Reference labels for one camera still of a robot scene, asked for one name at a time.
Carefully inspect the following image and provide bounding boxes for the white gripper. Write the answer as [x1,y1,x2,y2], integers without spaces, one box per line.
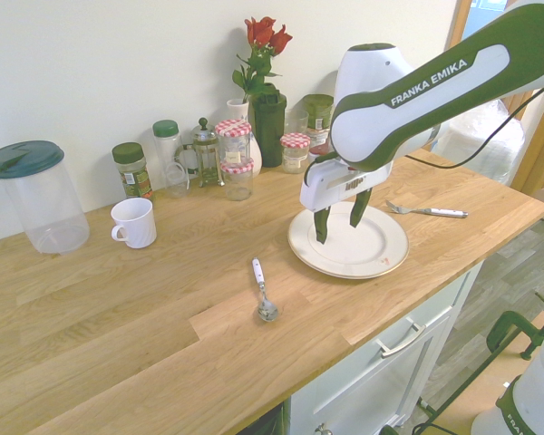
[298,155,394,247]

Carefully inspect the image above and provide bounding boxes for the white handled metal fork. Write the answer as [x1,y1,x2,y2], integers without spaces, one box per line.
[384,199,470,220]

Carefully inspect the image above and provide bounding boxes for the white plate with gold rim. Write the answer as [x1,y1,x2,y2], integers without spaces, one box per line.
[287,201,410,280]

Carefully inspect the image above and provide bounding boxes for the small jar red gingham lid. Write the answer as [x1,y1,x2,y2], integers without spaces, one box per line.
[279,132,311,175]

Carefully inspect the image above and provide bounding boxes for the green packet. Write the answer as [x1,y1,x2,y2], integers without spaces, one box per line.
[302,93,335,137]

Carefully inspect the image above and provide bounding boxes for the clear drinking glass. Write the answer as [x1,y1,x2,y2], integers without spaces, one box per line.
[284,108,310,137]

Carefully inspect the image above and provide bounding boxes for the empty jar red gingham lid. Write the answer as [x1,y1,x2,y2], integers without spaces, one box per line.
[219,157,255,202]

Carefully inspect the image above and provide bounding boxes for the tall dark green canister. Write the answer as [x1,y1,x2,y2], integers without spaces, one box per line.
[248,85,288,169]

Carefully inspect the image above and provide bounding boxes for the tall jar red gingham lid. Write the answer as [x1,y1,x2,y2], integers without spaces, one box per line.
[214,118,251,164]

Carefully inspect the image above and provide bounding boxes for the white ceramic vase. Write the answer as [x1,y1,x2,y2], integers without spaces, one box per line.
[226,98,264,174]

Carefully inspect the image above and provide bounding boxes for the glass french press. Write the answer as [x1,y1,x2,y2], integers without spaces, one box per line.
[176,117,226,189]

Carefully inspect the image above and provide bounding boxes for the translucent plastic wrapped bundle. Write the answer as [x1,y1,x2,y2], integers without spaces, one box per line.
[434,97,525,187]

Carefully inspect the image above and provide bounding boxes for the white kitchen cabinet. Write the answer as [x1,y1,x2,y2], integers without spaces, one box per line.
[280,257,486,435]

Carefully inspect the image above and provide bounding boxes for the clear bottle with green cap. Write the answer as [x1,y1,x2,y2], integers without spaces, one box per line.
[152,119,191,199]

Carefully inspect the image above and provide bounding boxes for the dark metal clamp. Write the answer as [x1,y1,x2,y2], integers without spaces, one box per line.
[486,293,544,360]

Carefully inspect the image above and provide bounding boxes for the red roses with leaves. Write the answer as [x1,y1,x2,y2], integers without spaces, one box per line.
[232,16,294,103]

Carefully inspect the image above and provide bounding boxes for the white ribbed ceramic mug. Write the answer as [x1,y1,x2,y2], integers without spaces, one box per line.
[111,197,158,250]

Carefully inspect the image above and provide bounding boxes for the coffee jar with green lid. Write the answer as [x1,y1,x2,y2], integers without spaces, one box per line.
[112,141,156,204]

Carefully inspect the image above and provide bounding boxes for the clear plastic pitcher with lid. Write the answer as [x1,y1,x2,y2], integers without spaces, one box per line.
[0,140,91,256]

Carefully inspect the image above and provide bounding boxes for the white handled metal spoon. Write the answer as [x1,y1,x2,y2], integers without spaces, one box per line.
[251,256,280,324]

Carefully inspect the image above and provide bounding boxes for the silver drawer handle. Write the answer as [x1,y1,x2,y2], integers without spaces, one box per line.
[374,322,426,359]

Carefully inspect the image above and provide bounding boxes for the dark robot cable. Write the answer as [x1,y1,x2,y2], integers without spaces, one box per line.
[403,85,544,169]

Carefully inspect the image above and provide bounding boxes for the wooden door frame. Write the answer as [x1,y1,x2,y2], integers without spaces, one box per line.
[507,81,544,214]

